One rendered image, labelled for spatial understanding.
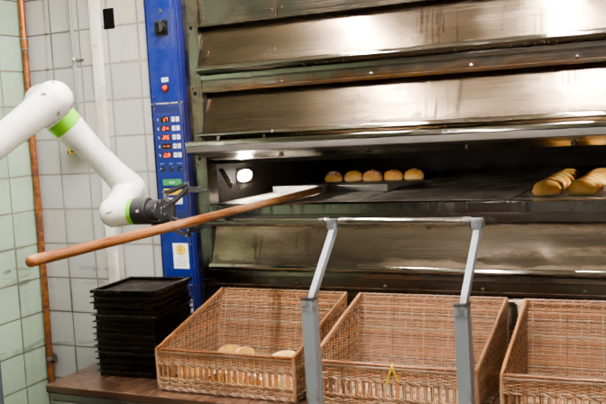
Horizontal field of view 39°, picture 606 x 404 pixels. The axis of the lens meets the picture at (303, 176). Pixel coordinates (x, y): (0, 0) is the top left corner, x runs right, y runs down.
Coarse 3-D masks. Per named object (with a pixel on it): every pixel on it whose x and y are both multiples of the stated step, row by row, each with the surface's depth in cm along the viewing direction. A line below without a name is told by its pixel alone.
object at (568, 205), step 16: (224, 208) 345; (272, 208) 335; (288, 208) 332; (304, 208) 329; (320, 208) 326; (336, 208) 324; (352, 208) 321; (368, 208) 318; (384, 208) 315; (400, 208) 313; (416, 208) 310; (432, 208) 308; (448, 208) 305; (464, 208) 302; (480, 208) 300; (496, 208) 298; (512, 208) 295; (528, 208) 293; (544, 208) 291; (560, 208) 288; (576, 208) 286; (592, 208) 284
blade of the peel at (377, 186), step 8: (312, 184) 418; (320, 184) 415; (336, 184) 409; (344, 184) 407; (352, 184) 404; (360, 184) 401; (368, 184) 398; (376, 184) 367; (384, 184) 365; (392, 184) 371; (400, 184) 380; (408, 184) 388; (280, 192) 388
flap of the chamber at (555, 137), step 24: (240, 144) 323; (264, 144) 318; (288, 144) 314; (312, 144) 309; (336, 144) 305; (360, 144) 301; (384, 144) 298; (408, 144) 297; (432, 144) 295; (456, 144) 294; (480, 144) 292; (504, 144) 291; (528, 144) 289; (552, 144) 288; (576, 144) 286; (600, 144) 285
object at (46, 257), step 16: (304, 192) 354; (320, 192) 368; (240, 208) 308; (256, 208) 318; (176, 224) 272; (192, 224) 280; (96, 240) 240; (112, 240) 244; (128, 240) 251; (32, 256) 218; (48, 256) 222; (64, 256) 227
